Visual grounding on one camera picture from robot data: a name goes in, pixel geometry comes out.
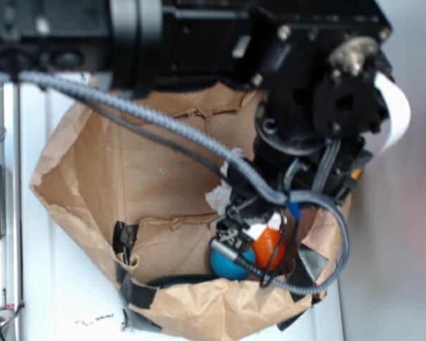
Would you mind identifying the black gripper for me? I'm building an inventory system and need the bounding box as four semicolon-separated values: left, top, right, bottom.
212;137;373;255

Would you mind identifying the white paper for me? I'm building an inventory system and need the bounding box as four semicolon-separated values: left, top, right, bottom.
204;147;246;215

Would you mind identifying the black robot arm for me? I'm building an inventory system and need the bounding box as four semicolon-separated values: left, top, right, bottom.
0;1;391;252

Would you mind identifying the orange toy carrot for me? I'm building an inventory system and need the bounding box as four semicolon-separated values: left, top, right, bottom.
251;227;286;271

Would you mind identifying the blue ball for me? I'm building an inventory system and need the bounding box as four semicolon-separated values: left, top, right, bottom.
210;247;256;281

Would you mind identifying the brown paper bag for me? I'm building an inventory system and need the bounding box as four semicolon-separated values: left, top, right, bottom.
31;103;324;340

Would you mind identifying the dark green toy cucumber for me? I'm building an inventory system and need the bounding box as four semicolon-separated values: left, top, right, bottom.
147;274;217;288

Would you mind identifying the white plastic tray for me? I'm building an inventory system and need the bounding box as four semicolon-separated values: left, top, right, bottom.
21;83;344;340

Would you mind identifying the grey braided cable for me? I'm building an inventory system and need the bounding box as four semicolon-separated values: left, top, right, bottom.
13;70;351;295

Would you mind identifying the white flat ribbon cable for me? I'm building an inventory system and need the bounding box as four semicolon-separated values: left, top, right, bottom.
372;72;412;156

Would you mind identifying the metal frame rail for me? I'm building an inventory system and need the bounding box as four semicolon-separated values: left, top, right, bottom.
0;83;25;340

